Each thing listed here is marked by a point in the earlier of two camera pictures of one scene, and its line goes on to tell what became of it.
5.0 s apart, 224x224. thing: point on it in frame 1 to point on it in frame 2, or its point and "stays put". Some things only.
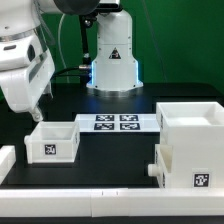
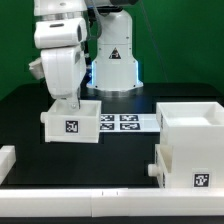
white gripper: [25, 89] to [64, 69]
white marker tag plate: [118, 123] stays put
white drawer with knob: [54, 142] to [65, 122]
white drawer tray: [163, 164] stays put
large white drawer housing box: [195, 130] stays put
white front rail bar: [111, 202] stays put
